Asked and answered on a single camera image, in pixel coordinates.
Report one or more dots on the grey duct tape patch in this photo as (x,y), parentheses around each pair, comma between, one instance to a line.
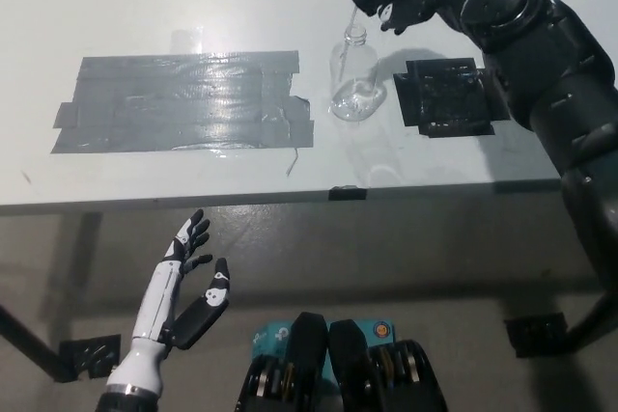
(188,103)

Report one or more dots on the teal cardboard box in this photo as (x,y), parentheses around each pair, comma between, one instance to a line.
(272,337)

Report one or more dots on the clear plastic bottle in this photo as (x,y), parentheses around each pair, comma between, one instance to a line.
(357,93)

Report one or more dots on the black table leg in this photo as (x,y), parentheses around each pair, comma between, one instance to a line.
(594,320)
(29,339)

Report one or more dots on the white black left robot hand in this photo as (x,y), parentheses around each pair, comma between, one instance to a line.
(157,301)

